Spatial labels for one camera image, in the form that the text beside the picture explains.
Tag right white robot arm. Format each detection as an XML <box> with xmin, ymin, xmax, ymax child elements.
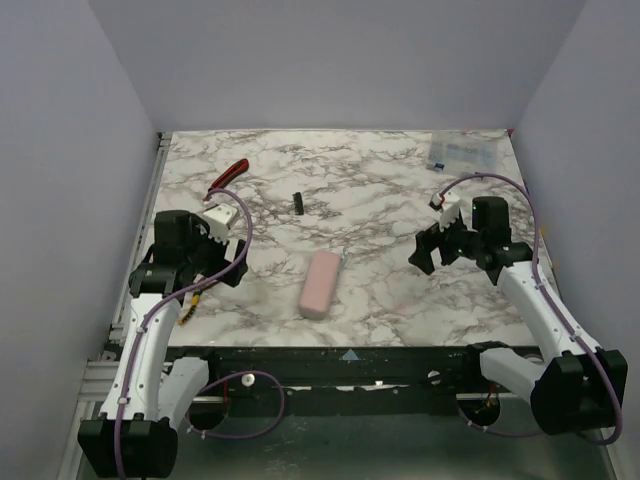
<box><xmin>409</xmin><ymin>193</ymin><xmax>628</xmax><ymax>435</ymax></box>

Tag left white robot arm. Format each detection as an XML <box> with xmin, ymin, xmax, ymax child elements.
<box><xmin>78</xmin><ymin>204</ymin><xmax>247</xmax><ymax>479</ymax></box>

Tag clear plastic parts box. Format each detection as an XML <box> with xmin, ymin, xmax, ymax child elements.
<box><xmin>427</xmin><ymin>131</ymin><xmax>498</xmax><ymax>175</ymax></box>

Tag red black utility knife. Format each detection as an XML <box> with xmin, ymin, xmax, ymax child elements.
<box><xmin>208</xmin><ymin>158</ymin><xmax>249</xmax><ymax>191</ymax></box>

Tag small black comb connector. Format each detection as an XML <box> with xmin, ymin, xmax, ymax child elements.
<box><xmin>293</xmin><ymin>192</ymin><xmax>304</xmax><ymax>216</ymax></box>

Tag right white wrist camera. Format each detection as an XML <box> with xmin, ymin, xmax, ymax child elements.
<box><xmin>429</xmin><ymin>191</ymin><xmax>461</xmax><ymax>230</ymax></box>

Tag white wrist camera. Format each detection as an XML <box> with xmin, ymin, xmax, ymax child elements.
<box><xmin>200</xmin><ymin>204</ymin><xmax>239</xmax><ymax>244</ymax></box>
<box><xmin>429</xmin><ymin>191</ymin><xmax>461</xmax><ymax>230</ymax></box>

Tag yellow handled pliers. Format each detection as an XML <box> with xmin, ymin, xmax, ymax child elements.
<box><xmin>178</xmin><ymin>291</ymin><xmax>201</xmax><ymax>326</ymax></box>

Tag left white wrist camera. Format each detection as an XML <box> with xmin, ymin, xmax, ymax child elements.
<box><xmin>200</xmin><ymin>204</ymin><xmax>239</xmax><ymax>244</ymax></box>

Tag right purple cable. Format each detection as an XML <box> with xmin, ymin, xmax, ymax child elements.
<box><xmin>434</xmin><ymin>172</ymin><xmax>626</xmax><ymax>447</ymax></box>

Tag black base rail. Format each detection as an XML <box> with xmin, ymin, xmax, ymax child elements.
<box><xmin>166</xmin><ymin>346</ymin><xmax>492</xmax><ymax>417</ymax></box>

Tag aluminium frame rail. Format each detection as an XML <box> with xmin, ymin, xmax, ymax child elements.
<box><xmin>55</xmin><ymin>131</ymin><xmax>173</xmax><ymax>479</ymax></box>

